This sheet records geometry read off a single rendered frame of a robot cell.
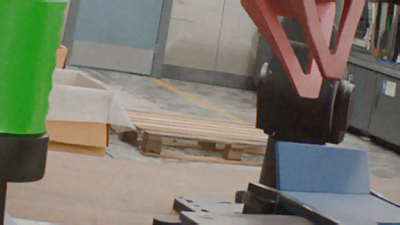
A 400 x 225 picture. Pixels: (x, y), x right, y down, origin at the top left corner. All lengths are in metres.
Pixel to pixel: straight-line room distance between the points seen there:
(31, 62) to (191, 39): 11.70
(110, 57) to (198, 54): 0.97
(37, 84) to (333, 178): 0.38
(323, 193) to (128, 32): 11.13
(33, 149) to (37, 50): 0.02
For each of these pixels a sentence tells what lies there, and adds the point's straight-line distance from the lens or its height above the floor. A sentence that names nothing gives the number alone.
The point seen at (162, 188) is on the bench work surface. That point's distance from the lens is 1.04.
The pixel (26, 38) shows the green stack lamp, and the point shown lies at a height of 1.07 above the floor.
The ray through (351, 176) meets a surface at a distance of 0.64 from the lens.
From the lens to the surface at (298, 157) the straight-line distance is 0.62.
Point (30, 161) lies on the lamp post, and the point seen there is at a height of 1.04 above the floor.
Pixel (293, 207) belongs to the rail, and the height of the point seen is 0.99.
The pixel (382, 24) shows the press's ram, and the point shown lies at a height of 1.09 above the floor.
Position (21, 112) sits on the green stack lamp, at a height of 1.06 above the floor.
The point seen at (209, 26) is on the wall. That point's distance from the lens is 12.02.
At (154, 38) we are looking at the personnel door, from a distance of 11.82.
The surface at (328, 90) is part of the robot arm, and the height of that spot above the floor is 1.03.
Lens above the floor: 1.09
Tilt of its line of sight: 6 degrees down
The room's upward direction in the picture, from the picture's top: 9 degrees clockwise
